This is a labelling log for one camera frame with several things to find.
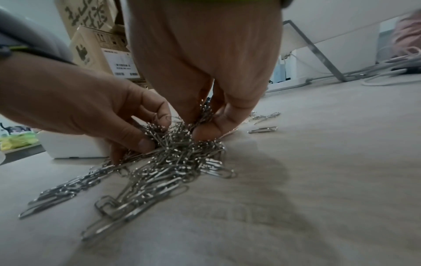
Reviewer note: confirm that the person's left hand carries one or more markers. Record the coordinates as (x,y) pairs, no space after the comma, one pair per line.
(65,98)

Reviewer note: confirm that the person's right hand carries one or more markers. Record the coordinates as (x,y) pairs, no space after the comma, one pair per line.
(204,52)

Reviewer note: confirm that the white compartment organizer tray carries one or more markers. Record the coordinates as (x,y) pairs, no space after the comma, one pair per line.
(72,148)

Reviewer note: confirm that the pile of silver paper clips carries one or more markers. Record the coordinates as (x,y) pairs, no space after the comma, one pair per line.
(171,161)

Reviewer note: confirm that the green plastic bag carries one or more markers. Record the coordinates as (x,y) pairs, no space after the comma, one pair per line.
(16,143)

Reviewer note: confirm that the gray left wrist marker band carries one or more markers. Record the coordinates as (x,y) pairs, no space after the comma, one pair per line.
(26,33)

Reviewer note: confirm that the white power strip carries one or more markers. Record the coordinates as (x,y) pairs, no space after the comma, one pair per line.
(289,84)

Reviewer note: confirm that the white desk divider panel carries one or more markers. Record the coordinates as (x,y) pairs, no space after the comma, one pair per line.
(329,15)

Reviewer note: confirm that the pinkish cloth bundle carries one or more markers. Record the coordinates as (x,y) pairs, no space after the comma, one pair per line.
(407,33)

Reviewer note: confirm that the gray metal divider bracket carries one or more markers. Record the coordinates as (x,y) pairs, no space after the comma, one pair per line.
(322,57)

